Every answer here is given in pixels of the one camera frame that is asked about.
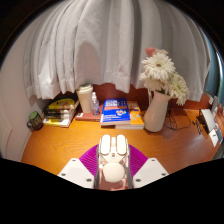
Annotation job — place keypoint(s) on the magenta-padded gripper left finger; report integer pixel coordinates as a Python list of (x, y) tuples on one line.
[(88, 160)]

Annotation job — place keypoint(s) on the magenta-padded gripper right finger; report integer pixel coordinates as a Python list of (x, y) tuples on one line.
[(138, 160)]

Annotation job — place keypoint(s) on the white computer mouse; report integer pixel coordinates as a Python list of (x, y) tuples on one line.
[(113, 171)]

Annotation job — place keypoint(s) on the dark red book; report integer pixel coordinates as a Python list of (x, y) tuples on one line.
[(86, 117)]

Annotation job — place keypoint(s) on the orange white book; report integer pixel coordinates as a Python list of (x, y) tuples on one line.
[(136, 116)]

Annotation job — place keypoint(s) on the white ceramic vase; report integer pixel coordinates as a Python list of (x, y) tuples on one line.
[(156, 115)]

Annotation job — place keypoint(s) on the blue book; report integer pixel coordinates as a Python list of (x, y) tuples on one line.
[(115, 111)]

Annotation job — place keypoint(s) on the clear spray bottle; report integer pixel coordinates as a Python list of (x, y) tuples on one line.
[(95, 106)]

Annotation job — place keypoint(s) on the cream tumbler with lid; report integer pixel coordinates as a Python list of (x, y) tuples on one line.
[(85, 100)]

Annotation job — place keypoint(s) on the yellow black book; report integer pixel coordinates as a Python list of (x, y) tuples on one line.
[(63, 103)]

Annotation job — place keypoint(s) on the dark green mug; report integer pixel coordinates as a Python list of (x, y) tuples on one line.
[(35, 121)]

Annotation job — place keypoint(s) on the dark wooden desk back panel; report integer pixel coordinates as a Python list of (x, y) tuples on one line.
[(110, 91)]

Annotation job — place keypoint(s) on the small white block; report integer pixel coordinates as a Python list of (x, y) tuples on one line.
[(214, 137)]

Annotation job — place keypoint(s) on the white flat device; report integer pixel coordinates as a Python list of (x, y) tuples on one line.
[(208, 120)]

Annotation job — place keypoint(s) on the white daisy flower bunch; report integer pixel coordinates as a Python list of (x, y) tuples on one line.
[(160, 71)]

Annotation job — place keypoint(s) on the white pleated curtain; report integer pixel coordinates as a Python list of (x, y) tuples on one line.
[(110, 40)]

